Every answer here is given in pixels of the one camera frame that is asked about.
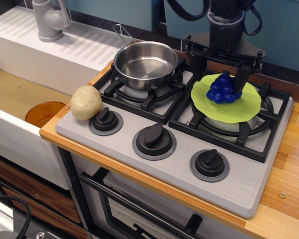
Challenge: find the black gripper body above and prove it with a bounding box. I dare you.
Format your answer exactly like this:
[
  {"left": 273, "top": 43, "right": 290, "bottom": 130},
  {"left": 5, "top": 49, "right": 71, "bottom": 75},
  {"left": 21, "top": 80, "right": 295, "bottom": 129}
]
[{"left": 184, "top": 14, "right": 266, "bottom": 74}]

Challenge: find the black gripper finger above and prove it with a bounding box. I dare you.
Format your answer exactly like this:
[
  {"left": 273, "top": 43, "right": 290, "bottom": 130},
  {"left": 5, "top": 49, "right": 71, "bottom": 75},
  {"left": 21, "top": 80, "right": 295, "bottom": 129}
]
[
  {"left": 190, "top": 51, "right": 207, "bottom": 81},
  {"left": 234, "top": 63, "right": 254, "bottom": 93}
]

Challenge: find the blue blueberry cluster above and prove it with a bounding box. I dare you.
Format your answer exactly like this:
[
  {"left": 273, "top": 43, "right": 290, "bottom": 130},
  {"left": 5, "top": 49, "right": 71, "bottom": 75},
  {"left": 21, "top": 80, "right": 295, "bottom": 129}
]
[{"left": 206, "top": 70, "right": 242, "bottom": 104}]

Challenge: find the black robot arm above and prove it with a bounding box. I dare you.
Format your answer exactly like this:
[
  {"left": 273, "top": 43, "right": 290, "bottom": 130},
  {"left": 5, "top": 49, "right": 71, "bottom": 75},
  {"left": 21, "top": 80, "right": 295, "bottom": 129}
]
[{"left": 168, "top": 0, "right": 266, "bottom": 93}]

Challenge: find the lime green plate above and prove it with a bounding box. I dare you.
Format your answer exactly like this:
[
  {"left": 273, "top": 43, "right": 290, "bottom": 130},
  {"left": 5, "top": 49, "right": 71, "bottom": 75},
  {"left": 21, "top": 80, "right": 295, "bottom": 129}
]
[{"left": 191, "top": 74, "right": 262, "bottom": 123}]

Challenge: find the stainless steel pot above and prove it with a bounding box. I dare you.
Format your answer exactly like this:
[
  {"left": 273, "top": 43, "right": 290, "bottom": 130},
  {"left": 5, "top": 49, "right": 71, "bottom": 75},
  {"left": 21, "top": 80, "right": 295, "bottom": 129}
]
[{"left": 113, "top": 23, "right": 179, "bottom": 91}]

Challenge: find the grey toy stove top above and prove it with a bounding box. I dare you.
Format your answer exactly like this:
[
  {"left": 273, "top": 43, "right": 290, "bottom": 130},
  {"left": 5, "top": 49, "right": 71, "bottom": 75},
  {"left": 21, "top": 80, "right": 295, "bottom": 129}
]
[{"left": 55, "top": 57, "right": 295, "bottom": 219}]

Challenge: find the middle black stove knob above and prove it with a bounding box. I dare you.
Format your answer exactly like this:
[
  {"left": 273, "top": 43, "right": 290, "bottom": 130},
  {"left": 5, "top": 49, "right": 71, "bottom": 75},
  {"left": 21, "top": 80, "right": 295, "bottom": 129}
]
[{"left": 132, "top": 123, "right": 177, "bottom": 161}]

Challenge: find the black stove knob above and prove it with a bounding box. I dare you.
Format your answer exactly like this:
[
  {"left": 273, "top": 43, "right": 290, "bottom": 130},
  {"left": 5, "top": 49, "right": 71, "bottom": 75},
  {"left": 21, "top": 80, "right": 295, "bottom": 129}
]
[
  {"left": 190, "top": 149, "right": 230, "bottom": 183},
  {"left": 132, "top": 123, "right": 177, "bottom": 161},
  {"left": 89, "top": 107, "right": 124, "bottom": 136}
]

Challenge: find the right black stove knob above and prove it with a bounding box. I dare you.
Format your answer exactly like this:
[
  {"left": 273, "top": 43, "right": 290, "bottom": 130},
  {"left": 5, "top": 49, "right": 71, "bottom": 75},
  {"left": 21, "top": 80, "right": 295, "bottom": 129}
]
[{"left": 190, "top": 149, "right": 230, "bottom": 183}]

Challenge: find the left black stove knob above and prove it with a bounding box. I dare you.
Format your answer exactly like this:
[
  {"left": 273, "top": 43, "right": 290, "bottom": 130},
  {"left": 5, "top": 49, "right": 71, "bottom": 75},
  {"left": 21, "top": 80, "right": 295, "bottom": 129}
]
[{"left": 89, "top": 107, "right": 124, "bottom": 136}]

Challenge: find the beige toy potato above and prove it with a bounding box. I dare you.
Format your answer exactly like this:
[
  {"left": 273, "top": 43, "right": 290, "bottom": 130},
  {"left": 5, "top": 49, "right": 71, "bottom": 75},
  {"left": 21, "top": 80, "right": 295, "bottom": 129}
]
[{"left": 70, "top": 85, "right": 103, "bottom": 120}]

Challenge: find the left black burner grate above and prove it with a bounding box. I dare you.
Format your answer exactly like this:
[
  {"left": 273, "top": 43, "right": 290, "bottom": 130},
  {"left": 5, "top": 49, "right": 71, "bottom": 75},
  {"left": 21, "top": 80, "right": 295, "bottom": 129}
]
[{"left": 93, "top": 57, "right": 194, "bottom": 124}]

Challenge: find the black burner grate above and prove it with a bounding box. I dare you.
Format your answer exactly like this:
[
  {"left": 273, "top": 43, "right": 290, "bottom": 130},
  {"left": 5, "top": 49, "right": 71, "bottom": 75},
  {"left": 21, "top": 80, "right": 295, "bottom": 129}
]
[
  {"left": 168, "top": 82, "right": 293, "bottom": 163},
  {"left": 93, "top": 57, "right": 194, "bottom": 124}
]

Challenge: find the right black burner grate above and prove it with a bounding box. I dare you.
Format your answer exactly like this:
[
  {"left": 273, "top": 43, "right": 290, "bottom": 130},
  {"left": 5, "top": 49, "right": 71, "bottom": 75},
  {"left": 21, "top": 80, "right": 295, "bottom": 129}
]
[{"left": 168, "top": 82, "right": 293, "bottom": 163}]

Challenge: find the grey toy faucet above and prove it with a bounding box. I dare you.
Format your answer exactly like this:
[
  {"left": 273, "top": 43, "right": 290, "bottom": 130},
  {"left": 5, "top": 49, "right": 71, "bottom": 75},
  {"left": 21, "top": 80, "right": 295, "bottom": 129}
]
[{"left": 32, "top": 0, "right": 71, "bottom": 42}]

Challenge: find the orange plastic cup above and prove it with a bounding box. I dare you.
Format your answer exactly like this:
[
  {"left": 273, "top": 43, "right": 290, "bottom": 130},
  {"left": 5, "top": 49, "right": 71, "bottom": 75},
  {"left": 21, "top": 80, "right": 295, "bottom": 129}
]
[{"left": 25, "top": 101, "right": 65, "bottom": 128}]

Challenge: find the white toy sink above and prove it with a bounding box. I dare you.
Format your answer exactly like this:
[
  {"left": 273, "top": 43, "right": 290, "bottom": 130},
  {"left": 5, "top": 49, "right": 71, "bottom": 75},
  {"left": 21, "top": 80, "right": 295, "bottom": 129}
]
[{"left": 0, "top": 6, "right": 124, "bottom": 190}]

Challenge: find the wood grain drawer front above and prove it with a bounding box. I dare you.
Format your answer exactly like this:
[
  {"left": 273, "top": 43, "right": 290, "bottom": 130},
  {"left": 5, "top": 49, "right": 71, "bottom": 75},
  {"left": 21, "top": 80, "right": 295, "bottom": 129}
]
[{"left": 0, "top": 156, "right": 89, "bottom": 239}]

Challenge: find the left teal wall cabinet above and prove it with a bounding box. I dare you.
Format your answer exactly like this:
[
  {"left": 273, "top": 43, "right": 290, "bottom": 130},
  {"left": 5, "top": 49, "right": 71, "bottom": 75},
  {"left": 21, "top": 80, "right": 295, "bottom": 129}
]
[{"left": 66, "top": 0, "right": 161, "bottom": 31}]

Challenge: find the black oven door handle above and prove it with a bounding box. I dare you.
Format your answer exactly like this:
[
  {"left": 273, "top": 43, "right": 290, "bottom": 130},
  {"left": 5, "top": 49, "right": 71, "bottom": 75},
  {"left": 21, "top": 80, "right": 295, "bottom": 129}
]
[{"left": 80, "top": 172, "right": 202, "bottom": 239}]

